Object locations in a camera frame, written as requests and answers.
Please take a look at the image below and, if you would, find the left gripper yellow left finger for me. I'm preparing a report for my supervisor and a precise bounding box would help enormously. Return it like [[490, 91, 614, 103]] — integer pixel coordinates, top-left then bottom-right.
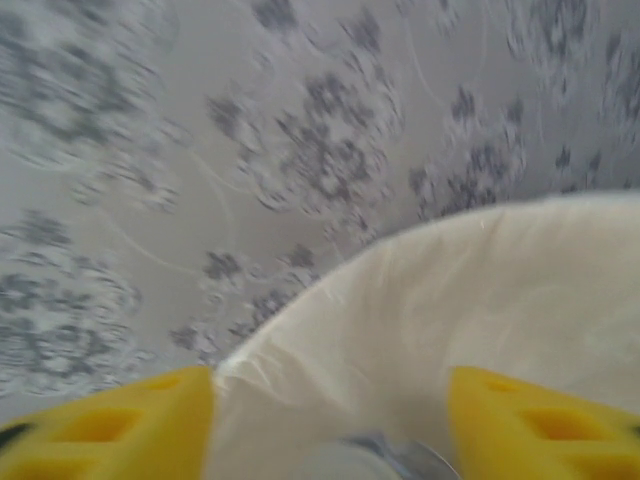
[[0, 364, 215, 480]]

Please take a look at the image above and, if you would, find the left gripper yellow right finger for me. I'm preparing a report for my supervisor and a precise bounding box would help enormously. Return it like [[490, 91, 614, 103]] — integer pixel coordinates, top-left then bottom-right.
[[449, 365, 640, 480]]

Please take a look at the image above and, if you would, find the white plastic bin liner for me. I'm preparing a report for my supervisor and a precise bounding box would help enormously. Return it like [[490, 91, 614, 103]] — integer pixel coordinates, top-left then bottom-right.
[[214, 192, 640, 480]]

